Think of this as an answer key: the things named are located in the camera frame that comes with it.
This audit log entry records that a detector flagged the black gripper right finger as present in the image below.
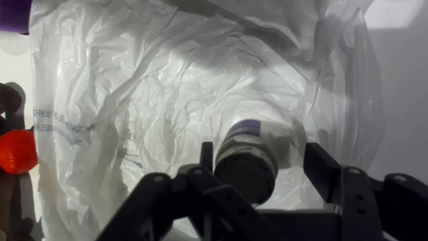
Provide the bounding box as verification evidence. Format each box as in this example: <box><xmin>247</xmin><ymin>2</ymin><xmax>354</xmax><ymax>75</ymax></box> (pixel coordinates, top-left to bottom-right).
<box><xmin>304</xmin><ymin>142</ymin><xmax>428</xmax><ymax>241</ymax></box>

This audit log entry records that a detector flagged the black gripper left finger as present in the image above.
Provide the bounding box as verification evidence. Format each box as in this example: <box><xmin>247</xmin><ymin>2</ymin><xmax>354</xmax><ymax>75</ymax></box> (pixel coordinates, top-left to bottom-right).
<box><xmin>95</xmin><ymin>141</ymin><xmax>280</xmax><ymax>241</ymax></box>

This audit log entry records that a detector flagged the silver cap jar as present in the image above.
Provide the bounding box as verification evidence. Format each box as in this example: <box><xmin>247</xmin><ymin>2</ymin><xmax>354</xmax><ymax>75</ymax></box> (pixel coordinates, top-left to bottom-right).
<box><xmin>213</xmin><ymin>118</ymin><xmax>309</xmax><ymax>205</ymax></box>

